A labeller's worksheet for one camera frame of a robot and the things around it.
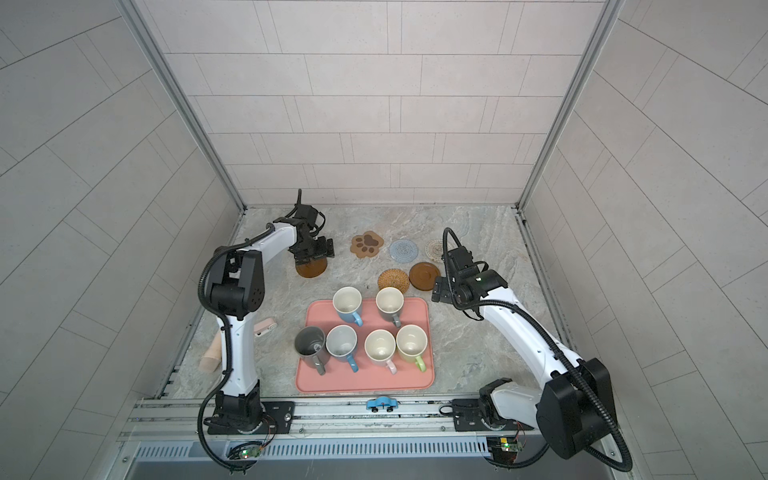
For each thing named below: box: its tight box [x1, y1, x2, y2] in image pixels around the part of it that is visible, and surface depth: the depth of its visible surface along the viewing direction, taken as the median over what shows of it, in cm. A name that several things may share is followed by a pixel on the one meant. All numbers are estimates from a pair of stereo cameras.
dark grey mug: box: [294, 325, 330, 375], surface depth 75 cm
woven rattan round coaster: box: [377, 268, 410, 294], surface depth 98 cm
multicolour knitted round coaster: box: [425, 239, 443, 262], surface depth 105 cm
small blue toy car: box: [366, 396, 399, 413], surface depth 73 cm
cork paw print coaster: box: [350, 231, 384, 258], surface depth 107 cm
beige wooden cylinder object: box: [198, 329, 222, 373], surface depth 79 cm
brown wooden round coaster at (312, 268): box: [295, 257, 328, 278], surface depth 101 cm
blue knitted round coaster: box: [389, 239, 419, 263], surface depth 105 cm
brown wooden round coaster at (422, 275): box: [408, 262, 441, 291], surface depth 98 cm
